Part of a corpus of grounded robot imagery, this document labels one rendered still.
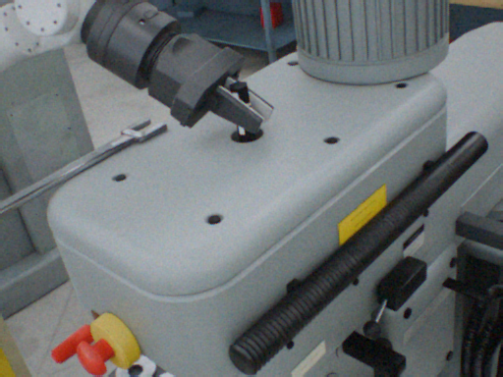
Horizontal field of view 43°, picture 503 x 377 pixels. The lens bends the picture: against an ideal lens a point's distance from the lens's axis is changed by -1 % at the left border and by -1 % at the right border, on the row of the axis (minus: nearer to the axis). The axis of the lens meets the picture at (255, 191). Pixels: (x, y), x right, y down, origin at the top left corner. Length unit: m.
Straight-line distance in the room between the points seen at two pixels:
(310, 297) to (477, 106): 0.52
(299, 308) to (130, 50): 0.32
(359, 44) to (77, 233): 0.39
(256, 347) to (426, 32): 0.44
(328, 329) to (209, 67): 0.32
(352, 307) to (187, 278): 0.29
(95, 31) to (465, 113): 0.57
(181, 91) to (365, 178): 0.21
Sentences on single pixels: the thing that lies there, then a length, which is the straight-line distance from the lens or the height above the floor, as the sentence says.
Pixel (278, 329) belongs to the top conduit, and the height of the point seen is 1.80.
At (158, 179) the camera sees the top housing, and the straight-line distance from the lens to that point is 0.67.
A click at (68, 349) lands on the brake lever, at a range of 0.79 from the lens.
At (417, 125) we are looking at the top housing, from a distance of 0.76.
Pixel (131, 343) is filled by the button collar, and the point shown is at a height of 1.77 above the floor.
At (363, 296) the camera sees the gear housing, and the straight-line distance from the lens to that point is 0.80.
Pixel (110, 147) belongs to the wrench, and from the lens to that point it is 0.74.
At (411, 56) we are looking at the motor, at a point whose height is 1.92.
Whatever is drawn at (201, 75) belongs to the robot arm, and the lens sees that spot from 0.68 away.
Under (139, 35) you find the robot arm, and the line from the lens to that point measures 0.70.
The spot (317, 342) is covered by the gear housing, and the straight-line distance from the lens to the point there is 0.75.
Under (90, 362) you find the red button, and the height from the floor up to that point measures 1.77.
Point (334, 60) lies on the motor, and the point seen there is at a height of 1.92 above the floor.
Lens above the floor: 2.22
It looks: 32 degrees down
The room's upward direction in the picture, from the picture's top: 10 degrees counter-clockwise
